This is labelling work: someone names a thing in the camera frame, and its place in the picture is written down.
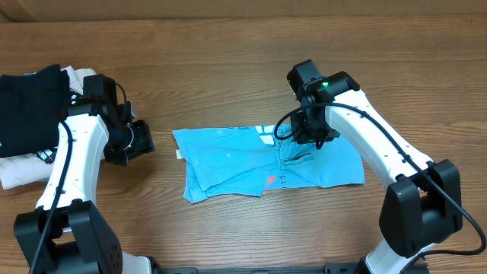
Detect light blue t-shirt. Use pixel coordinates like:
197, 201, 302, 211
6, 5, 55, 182
173, 124, 364, 203

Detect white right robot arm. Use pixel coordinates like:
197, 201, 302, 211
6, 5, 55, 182
287, 61, 463, 273

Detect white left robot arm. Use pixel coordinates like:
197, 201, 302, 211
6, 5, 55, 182
14, 96, 161, 273

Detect black white patterned garment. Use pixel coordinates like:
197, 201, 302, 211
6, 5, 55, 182
35, 88, 81, 164

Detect black folded garment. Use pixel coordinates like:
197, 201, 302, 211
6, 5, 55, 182
1, 64, 70, 158

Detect beige folded garment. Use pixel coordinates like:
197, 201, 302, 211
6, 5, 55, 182
1, 66, 96, 190

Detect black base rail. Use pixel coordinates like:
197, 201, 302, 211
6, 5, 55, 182
151, 262, 429, 274

